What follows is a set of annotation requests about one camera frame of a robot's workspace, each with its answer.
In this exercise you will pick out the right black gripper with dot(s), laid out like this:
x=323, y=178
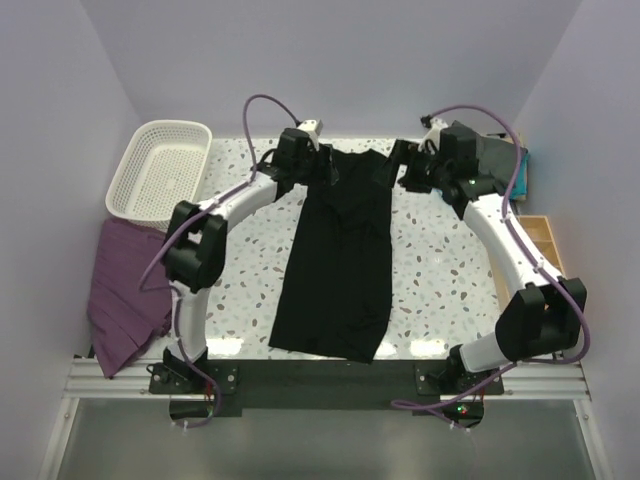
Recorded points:
x=403, y=152

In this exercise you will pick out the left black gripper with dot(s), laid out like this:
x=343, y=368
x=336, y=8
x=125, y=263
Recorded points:
x=327, y=174

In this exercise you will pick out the black t shirt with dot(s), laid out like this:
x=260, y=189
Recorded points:
x=336, y=296

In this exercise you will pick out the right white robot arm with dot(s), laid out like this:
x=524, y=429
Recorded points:
x=543, y=320

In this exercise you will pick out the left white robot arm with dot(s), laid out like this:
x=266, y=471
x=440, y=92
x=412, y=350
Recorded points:
x=197, y=238

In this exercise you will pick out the grey folded t shirt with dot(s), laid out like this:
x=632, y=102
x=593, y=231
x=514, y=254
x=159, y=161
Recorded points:
x=497, y=156

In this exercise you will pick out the teal folded t shirt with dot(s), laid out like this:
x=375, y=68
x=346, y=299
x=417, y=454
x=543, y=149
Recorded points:
x=520, y=189

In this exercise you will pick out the white plastic basket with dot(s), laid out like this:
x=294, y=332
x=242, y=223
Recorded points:
x=163, y=164

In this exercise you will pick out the wooden compartment tray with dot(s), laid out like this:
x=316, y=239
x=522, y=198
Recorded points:
x=539, y=230

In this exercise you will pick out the purple cloth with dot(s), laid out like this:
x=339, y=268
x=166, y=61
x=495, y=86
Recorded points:
x=124, y=320

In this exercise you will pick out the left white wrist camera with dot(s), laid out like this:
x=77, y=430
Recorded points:
x=311, y=126

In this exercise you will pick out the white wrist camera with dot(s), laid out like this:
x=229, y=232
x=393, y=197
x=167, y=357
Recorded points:
x=311, y=126
x=433, y=127

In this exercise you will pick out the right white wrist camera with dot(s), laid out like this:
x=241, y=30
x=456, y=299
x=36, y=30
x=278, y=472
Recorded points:
x=433, y=127

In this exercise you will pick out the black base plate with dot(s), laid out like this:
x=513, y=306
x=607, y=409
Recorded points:
x=227, y=388

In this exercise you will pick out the aluminium rail frame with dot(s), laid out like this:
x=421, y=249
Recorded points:
x=534, y=422

